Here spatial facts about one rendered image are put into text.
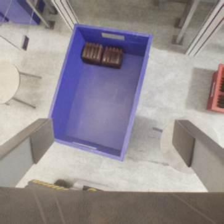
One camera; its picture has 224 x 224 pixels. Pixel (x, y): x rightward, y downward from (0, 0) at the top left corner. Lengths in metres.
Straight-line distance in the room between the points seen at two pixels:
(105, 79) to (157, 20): 0.68
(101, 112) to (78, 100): 0.16
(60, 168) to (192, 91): 1.10
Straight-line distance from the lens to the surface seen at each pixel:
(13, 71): 1.24
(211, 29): 1.07
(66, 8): 1.13
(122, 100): 0.93
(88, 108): 0.96
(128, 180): 1.19
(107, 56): 0.95
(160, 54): 1.28
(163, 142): 0.90
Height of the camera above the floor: 1.14
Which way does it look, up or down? 79 degrees down
